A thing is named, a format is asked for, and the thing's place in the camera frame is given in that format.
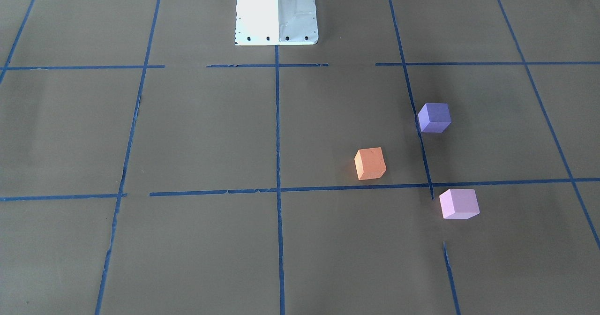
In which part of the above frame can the purple foam cube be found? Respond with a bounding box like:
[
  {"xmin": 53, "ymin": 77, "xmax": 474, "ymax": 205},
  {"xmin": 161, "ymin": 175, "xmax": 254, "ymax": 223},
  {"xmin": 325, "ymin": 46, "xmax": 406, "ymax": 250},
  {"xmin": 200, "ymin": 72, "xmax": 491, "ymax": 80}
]
[{"xmin": 417, "ymin": 102, "xmax": 452, "ymax": 133}]

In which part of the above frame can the pink foam cube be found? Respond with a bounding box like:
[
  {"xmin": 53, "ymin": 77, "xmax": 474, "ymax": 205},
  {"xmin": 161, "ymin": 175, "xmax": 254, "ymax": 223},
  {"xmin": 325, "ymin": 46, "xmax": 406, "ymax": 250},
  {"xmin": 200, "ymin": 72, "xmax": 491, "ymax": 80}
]
[{"xmin": 439, "ymin": 189, "xmax": 480, "ymax": 219}]

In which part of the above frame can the orange foam cube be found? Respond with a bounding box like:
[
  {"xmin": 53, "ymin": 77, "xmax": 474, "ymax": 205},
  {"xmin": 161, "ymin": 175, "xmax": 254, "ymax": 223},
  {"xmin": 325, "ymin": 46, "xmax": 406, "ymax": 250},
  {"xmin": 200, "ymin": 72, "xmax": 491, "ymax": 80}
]
[{"xmin": 354, "ymin": 148, "xmax": 387, "ymax": 180}]

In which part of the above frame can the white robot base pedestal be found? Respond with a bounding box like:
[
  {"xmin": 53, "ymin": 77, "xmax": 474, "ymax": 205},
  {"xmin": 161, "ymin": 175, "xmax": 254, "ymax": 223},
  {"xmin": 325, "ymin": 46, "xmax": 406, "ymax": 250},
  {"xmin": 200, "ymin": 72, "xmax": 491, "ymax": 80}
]
[{"xmin": 234, "ymin": 0, "xmax": 319, "ymax": 46}]

